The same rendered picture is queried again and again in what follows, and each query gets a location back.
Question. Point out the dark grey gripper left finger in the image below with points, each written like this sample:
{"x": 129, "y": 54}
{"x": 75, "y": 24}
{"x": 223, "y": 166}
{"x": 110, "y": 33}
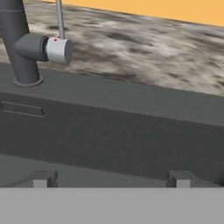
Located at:
{"x": 43, "y": 178}

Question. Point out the dark grey sink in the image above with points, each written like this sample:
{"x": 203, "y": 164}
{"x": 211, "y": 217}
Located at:
{"x": 116, "y": 128}

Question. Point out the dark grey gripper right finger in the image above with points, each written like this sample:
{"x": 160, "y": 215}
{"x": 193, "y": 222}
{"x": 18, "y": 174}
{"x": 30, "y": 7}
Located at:
{"x": 180, "y": 178}

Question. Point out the dark grey tap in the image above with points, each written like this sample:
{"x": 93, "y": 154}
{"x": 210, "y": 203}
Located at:
{"x": 22, "y": 43}

